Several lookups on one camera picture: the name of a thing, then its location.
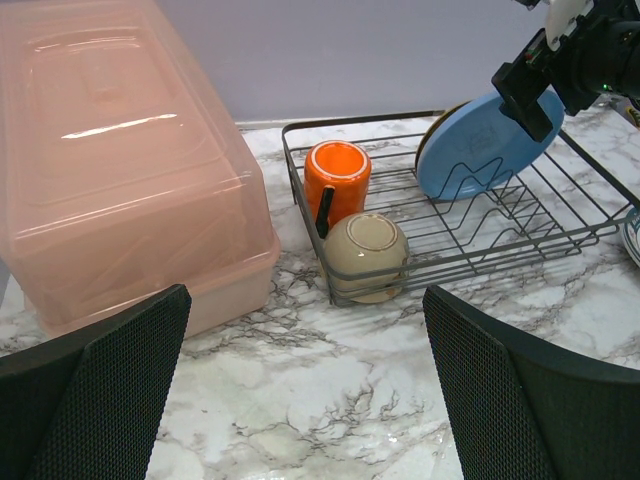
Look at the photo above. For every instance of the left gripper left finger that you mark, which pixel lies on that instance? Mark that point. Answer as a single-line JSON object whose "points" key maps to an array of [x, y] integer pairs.
{"points": [[88, 404]]}

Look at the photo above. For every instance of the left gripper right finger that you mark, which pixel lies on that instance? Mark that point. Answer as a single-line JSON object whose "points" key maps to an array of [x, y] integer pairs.
{"points": [[524, 408]]}

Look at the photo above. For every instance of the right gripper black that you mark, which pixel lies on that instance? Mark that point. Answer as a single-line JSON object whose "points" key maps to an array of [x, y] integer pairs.
{"points": [[601, 67]]}

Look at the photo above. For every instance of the yellow patterned plate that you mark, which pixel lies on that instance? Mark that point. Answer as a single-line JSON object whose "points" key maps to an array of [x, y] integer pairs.
{"points": [[432, 129]]}

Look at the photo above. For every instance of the blue plate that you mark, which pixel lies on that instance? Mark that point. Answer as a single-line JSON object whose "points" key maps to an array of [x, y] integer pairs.
{"points": [[478, 148]]}

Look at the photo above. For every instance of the white plate dark rim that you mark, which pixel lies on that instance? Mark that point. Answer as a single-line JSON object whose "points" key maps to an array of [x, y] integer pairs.
{"points": [[630, 235]]}

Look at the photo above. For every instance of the orange mug black handle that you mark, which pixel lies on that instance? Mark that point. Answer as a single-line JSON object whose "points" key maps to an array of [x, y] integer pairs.
{"points": [[336, 181]]}

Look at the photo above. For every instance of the white ceramic bowl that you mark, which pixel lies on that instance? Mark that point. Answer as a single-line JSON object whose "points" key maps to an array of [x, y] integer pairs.
{"points": [[366, 252]]}

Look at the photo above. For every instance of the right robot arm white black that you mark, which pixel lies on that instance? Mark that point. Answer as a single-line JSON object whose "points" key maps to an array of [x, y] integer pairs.
{"points": [[628, 9]]}

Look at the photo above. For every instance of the pink plastic storage box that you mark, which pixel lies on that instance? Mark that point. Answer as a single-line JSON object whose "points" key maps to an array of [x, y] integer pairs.
{"points": [[122, 172]]}

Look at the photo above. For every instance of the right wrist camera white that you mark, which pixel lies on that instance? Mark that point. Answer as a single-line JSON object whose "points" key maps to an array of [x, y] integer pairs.
{"points": [[565, 29]]}

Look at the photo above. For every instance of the black wire dish rack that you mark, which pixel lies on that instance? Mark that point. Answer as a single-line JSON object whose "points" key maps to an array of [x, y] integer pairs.
{"points": [[569, 199]]}

